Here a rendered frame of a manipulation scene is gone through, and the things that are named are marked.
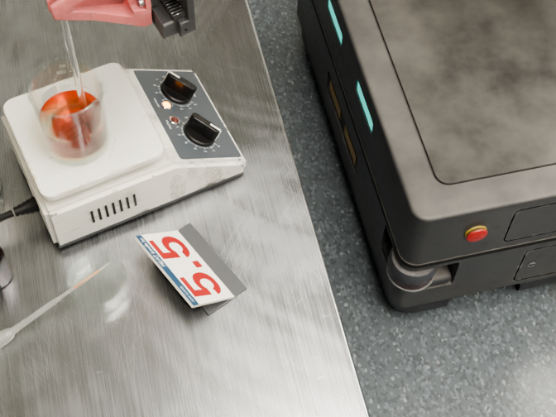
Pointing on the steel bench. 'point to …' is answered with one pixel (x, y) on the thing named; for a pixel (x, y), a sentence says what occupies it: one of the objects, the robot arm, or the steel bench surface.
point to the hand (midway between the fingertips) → (59, 6)
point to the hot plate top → (35, 161)
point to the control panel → (152, 89)
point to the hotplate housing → (127, 185)
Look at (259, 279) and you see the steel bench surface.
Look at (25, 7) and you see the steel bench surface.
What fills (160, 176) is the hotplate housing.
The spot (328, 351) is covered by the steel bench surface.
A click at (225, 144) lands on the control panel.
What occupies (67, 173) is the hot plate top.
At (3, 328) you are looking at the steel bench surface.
